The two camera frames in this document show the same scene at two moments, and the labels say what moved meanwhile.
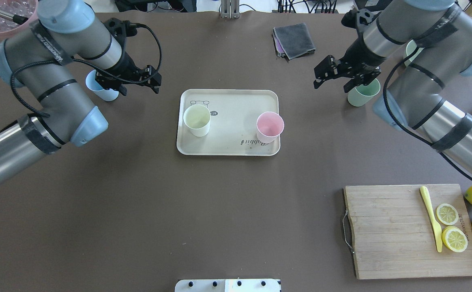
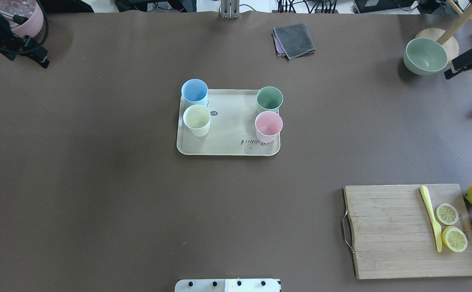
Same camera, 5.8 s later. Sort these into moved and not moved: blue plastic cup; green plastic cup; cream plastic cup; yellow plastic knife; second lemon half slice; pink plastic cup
Moved: blue plastic cup; green plastic cup
Not moved: cream plastic cup; second lemon half slice; pink plastic cup; yellow plastic knife
